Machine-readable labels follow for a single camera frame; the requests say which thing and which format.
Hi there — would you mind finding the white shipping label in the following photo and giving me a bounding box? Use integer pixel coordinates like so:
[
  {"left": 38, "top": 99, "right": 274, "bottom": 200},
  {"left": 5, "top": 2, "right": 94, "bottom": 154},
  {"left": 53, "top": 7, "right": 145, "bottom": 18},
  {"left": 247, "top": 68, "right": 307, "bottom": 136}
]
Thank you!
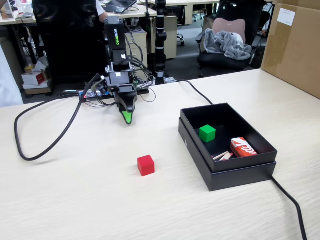
[{"left": 277, "top": 7, "right": 297, "bottom": 27}]

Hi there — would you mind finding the grey blanket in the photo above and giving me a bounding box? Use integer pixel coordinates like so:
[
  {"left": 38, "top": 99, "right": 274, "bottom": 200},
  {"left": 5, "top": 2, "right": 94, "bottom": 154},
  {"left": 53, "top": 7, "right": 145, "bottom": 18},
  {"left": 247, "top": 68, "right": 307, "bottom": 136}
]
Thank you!
[{"left": 203, "top": 28, "right": 253, "bottom": 61}]

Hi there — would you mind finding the black open box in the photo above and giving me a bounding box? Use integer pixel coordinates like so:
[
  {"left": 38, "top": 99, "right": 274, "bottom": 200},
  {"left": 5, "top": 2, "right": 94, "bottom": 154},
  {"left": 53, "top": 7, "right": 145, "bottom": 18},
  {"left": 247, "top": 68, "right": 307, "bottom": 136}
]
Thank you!
[{"left": 178, "top": 117, "right": 278, "bottom": 192}]

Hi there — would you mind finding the red wooden cube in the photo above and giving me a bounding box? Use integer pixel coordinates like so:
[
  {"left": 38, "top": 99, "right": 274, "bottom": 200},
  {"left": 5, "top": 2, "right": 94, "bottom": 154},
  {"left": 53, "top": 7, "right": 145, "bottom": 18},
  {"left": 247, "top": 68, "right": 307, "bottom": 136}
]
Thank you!
[{"left": 137, "top": 154, "right": 156, "bottom": 178}]

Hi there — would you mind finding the thin black wire bundle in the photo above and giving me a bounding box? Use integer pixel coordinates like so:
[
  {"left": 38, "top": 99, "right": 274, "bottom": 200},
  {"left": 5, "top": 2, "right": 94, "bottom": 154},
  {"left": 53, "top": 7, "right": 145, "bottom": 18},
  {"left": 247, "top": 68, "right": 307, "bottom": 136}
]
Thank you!
[{"left": 123, "top": 23, "right": 157, "bottom": 104}]

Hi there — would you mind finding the red white matchbox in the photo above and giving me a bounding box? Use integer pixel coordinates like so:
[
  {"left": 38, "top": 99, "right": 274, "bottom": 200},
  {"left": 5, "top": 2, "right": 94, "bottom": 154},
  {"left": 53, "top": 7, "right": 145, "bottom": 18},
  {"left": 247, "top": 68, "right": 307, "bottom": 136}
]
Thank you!
[{"left": 229, "top": 136, "right": 259, "bottom": 159}]

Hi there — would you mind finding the black segmented stand pole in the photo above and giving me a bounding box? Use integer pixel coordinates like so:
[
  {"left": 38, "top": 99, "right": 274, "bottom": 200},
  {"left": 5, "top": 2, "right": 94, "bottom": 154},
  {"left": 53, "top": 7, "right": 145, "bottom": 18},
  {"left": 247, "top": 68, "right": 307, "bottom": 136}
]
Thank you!
[{"left": 153, "top": 0, "right": 168, "bottom": 85}]

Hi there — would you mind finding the large brown cardboard box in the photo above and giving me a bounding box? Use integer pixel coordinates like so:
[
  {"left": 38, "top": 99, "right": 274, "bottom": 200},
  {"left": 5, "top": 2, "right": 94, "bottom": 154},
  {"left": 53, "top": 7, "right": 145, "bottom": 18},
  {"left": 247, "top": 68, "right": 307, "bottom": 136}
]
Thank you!
[{"left": 259, "top": 0, "right": 320, "bottom": 100}]

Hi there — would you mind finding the black mesh chair back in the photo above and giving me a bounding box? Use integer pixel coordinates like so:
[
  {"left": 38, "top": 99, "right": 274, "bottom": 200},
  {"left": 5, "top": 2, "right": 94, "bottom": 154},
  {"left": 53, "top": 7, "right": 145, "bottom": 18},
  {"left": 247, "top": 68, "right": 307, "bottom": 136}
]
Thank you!
[{"left": 31, "top": 0, "right": 110, "bottom": 85}]

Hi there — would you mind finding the office chair with grey cloth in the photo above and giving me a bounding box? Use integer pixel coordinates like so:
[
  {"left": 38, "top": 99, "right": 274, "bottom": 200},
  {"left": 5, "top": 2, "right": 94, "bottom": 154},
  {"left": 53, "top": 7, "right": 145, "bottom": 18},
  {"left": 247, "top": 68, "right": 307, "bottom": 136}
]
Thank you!
[{"left": 195, "top": 16, "right": 262, "bottom": 78}]

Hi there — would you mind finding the green wooden cube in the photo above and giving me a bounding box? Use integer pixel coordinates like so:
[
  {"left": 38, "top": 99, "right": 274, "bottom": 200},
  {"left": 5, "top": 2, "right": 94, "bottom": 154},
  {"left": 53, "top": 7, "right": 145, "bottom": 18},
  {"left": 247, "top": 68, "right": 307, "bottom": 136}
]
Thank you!
[{"left": 198, "top": 124, "right": 217, "bottom": 144}]

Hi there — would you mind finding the small brown cardboard box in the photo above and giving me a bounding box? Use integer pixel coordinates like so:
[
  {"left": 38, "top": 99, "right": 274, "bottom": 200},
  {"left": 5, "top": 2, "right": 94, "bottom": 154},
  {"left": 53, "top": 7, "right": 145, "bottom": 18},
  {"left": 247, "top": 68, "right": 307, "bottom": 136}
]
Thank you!
[{"left": 22, "top": 82, "right": 55, "bottom": 97}]

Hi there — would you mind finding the black laptop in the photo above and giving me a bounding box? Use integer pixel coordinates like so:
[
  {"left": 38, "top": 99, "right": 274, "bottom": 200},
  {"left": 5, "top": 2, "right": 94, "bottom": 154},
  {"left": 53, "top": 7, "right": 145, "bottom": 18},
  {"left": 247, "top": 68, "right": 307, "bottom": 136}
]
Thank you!
[{"left": 103, "top": 0, "right": 138, "bottom": 14}]

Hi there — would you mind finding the white red small box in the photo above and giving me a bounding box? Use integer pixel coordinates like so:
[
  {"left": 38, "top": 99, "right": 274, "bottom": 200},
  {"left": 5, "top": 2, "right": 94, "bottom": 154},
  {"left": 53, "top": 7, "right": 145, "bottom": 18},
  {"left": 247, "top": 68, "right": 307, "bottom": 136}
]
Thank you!
[{"left": 21, "top": 69, "right": 51, "bottom": 89}]

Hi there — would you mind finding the thick black looped cable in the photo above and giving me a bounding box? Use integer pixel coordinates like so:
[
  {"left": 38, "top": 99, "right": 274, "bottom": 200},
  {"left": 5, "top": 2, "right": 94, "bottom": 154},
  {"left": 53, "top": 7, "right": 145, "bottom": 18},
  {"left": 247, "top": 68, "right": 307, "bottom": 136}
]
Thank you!
[{"left": 14, "top": 74, "right": 101, "bottom": 162}]

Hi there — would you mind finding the robot base circuit board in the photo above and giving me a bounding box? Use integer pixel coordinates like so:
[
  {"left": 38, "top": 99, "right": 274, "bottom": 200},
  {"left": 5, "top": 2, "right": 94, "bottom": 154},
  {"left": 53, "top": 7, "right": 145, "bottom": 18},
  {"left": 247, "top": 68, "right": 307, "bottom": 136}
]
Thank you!
[{"left": 79, "top": 87, "right": 151, "bottom": 101}]

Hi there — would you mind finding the person forearm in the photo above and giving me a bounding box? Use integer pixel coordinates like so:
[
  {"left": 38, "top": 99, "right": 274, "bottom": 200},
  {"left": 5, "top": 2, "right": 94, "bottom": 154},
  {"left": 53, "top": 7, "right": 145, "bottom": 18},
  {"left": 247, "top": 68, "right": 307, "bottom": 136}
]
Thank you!
[{"left": 95, "top": 0, "right": 109, "bottom": 24}]

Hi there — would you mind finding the beige drawer cabinet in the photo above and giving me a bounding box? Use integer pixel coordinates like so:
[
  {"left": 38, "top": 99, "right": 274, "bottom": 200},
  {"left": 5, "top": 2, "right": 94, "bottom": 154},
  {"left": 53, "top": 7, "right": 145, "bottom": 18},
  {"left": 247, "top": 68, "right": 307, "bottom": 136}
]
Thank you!
[{"left": 124, "top": 26, "right": 149, "bottom": 69}]

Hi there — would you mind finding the beige office desk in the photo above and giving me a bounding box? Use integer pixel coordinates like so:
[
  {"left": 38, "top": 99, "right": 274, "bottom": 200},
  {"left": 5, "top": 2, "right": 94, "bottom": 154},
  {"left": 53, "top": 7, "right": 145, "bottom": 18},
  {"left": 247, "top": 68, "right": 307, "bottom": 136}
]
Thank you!
[{"left": 0, "top": 4, "right": 158, "bottom": 27}]

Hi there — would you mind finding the black cardboard box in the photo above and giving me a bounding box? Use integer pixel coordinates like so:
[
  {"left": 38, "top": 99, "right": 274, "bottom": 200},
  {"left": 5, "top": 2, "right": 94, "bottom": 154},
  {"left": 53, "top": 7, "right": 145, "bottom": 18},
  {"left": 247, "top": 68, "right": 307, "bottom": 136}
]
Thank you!
[{"left": 180, "top": 102, "right": 279, "bottom": 174}]

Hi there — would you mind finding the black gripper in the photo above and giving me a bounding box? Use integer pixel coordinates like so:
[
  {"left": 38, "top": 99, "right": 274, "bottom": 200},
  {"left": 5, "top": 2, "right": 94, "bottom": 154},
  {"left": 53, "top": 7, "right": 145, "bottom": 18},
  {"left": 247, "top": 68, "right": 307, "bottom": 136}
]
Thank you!
[{"left": 107, "top": 70, "right": 139, "bottom": 126}]

